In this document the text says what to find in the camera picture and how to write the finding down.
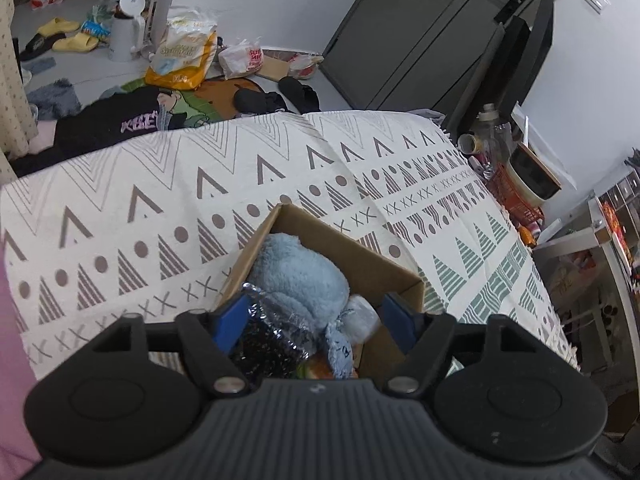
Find white red plastic bag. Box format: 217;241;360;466
218;40;264;80

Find white electric kettle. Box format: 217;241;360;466
107;0;145;63

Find red plastic basket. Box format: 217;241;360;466
487;165;544;226

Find cream round appliance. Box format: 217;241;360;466
506;142;562;207

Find brown cardboard box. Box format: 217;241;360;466
214;202;426;386

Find yellow slipper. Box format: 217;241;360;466
52;32;100;53

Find black monitor screen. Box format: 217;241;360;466
445;0;554;136

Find plush hamburger toy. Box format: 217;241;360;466
294;353;358;380

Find black item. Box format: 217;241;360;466
229;283;321;385

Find yellow white large bag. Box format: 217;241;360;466
144;6;217;91

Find black printed shirt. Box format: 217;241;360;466
8;84;227;176

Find patterned cream table cloth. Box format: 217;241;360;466
1;110;577;377

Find grey plush mouse toy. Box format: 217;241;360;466
246;233;349;335

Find blue denim heart cushion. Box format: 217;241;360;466
323;323;354;379

